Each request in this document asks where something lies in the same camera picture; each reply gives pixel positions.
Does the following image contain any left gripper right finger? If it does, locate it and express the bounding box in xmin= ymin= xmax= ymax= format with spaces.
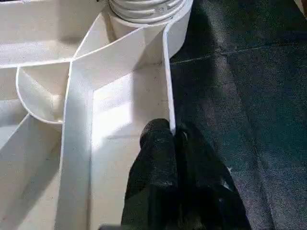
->
xmin=175 ymin=124 xmax=252 ymax=230

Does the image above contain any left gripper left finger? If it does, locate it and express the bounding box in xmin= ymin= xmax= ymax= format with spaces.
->
xmin=120 ymin=119 xmax=179 ymax=230

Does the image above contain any white plastic table top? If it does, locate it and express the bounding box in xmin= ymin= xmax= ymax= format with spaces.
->
xmin=0 ymin=0 xmax=195 ymax=230

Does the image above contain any white plastic table leg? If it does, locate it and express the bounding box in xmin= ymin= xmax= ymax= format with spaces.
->
xmin=108 ymin=0 xmax=188 ymax=24

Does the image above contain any black work mat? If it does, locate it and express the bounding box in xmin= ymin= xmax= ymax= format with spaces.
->
xmin=165 ymin=0 xmax=307 ymax=230

